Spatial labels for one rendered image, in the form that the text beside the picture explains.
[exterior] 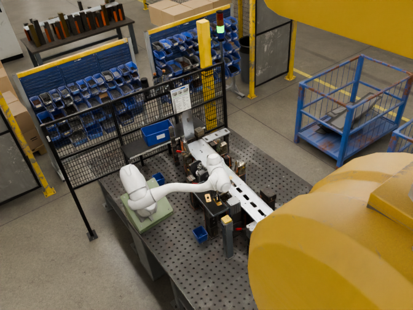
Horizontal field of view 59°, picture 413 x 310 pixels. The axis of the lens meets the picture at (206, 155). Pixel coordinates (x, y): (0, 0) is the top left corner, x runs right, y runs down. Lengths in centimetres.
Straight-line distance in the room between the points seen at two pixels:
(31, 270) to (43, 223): 64
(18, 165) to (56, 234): 95
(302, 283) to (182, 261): 296
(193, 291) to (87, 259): 164
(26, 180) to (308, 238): 491
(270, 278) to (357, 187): 6
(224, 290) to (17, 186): 306
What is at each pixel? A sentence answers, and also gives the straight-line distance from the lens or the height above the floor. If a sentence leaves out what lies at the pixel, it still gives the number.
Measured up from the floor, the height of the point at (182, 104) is 123.
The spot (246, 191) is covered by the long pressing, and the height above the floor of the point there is 100.
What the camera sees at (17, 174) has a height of 45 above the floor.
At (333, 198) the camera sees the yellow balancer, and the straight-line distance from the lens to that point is 18.
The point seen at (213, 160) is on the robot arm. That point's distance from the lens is 246.
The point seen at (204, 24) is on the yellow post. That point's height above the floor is 198.
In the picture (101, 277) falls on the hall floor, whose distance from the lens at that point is 409.
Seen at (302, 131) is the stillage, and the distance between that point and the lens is 526.
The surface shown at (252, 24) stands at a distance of 573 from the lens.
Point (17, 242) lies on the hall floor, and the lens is 481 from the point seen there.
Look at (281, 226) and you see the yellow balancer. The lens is 18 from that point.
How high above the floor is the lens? 327
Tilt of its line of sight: 40 degrees down
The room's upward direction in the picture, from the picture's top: 6 degrees counter-clockwise
